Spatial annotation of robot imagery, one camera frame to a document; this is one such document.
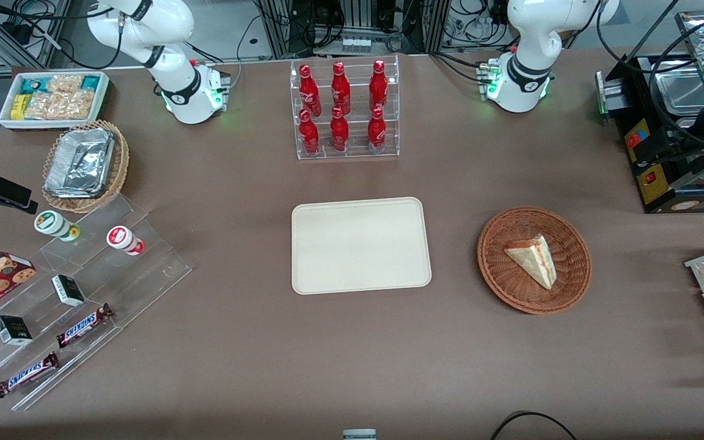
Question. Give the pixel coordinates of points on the white power strip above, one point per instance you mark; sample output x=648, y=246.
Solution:
x=356, y=44

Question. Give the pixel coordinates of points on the snickers chocolate bar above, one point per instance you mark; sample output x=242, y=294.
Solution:
x=27, y=374
x=83, y=326

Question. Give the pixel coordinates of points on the teal snack packet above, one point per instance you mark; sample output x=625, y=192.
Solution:
x=34, y=84
x=91, y=82

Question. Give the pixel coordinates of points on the brown round wicker basket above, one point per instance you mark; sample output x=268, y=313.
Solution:
x=511, y=287

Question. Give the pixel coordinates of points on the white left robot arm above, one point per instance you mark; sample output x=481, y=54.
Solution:
x=523, y=43

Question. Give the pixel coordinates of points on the light oval wicker basket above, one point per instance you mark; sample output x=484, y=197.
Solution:
x=120, y=165

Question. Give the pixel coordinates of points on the clear acrylic stepped display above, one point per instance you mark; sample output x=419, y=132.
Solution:
x=138, y=281

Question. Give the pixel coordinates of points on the triangular sandwich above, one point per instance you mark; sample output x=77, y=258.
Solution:
x=535, y=260

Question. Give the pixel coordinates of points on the yellow snack packet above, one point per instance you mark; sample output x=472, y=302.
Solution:
x=19, y=106

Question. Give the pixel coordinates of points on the aluminium equipment frame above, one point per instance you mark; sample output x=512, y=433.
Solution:
x=358, y=18

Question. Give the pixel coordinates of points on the beige plastic tray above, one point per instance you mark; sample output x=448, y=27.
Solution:
x=361, y=244

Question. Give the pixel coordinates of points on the clear acrylic bottle rack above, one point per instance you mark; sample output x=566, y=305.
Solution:
x=357, y=146

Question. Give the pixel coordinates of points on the black food warmer machine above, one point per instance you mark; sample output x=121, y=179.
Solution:
x=654, y=183

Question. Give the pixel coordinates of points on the green lid white cup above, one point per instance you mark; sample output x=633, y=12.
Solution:
x=52, y=223

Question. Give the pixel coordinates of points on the black clamp mount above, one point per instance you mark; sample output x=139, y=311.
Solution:
x=0, y=190

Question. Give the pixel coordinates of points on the clear cracker bag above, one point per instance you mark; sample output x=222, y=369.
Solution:
x=62, y=106
x=65, y=82

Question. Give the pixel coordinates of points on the steel food pan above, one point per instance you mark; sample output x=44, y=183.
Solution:
x=682, y=91

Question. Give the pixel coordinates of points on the red lid white cup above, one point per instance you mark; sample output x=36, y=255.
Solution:
x=123, y=238

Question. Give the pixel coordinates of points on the red cola bottle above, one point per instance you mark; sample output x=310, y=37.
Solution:
x=309, y=88
x=376, y=129
x=339, y=129
x=378, y=85
x=308, y=133
x=340, y=88

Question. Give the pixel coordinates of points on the small grey device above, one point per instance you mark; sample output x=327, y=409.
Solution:
x=359, y=434

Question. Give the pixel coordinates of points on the aluminium foil container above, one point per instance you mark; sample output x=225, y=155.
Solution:
x=80, y=162

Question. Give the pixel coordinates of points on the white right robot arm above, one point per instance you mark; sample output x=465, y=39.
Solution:
x=178, y=91

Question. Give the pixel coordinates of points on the small black box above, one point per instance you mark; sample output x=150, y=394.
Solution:
x=13, y=330
x=68, y=290

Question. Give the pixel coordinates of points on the white rectangular snack bin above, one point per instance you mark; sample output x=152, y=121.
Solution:
x=7, y=119

